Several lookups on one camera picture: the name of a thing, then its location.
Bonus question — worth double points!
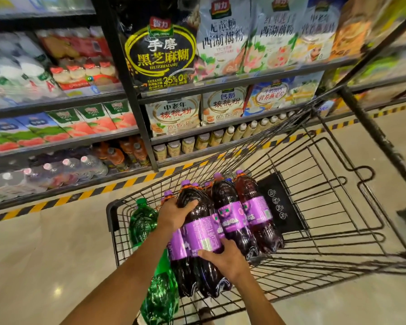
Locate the person's left hand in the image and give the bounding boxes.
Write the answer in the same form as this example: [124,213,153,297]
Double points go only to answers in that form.
[157,198,199,234]

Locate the person's right hand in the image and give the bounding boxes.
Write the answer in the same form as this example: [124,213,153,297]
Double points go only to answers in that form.
[198,237,253,285]

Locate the green soda bottle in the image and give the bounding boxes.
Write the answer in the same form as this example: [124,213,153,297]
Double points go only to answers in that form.
[128,198,180,325]

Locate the black wire shopping cart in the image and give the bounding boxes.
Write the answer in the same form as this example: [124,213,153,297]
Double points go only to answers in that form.
[106,83,406,325]

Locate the person's left forearm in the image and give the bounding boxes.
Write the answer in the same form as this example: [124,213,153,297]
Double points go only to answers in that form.
[59,226,171,325]

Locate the person's right forearm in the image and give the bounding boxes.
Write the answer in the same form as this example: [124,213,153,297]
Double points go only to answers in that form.
[235,274,286,325]

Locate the person's right leg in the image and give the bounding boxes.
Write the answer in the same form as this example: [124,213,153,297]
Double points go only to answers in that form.
[196,301,217,325]

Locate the row of orange tea bottles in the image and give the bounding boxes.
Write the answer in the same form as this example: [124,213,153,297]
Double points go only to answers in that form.
[93,135,149,172]

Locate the pack of clear water bottles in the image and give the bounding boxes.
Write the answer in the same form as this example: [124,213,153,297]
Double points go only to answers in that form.
[0,153,109,204]

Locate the row of pale capped jars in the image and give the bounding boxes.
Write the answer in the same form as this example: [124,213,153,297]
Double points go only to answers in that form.
[152,110,297,162]

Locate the white printed food bag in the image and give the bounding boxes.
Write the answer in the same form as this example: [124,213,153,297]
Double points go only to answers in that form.
[145,94,202,138]
[201,86,248,125]

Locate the row of red juice cartons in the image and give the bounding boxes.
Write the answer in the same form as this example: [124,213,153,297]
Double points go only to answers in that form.
[0,99,138,153]

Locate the black metal store shelf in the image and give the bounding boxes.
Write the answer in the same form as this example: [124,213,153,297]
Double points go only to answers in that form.
[0,0,406,214]

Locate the blue white food bag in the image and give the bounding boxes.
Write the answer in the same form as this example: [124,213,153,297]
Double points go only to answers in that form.
[243,70,325,117]

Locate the rows of colourful snack bags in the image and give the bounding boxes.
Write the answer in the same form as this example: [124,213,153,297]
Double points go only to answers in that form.
[328,0,406,116]

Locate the black bag yellow ring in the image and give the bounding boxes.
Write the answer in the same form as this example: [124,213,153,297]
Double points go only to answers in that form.
[116,3,200,92]

